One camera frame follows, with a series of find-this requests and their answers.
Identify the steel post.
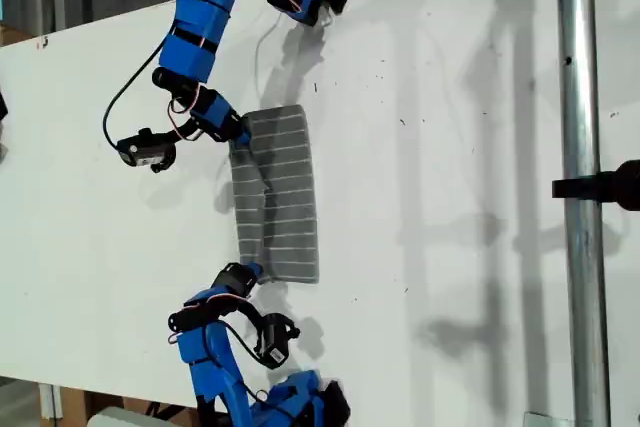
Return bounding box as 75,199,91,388
554,0,612,427

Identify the grey striped towel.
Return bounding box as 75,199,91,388
228,104,321,287

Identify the camera black stalk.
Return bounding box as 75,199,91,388
233,295,267,334
149,116,202,142

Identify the white plastic container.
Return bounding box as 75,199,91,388
87,405,181,427

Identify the black clamp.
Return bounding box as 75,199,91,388
551,159,640,212

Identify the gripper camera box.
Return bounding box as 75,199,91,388
254,312,301,371
117,127,177,174

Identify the camera black cable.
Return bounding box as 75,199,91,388
223,322,266,364
102,34,169,151

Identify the white metal bracket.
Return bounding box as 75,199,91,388
38,382,64,421

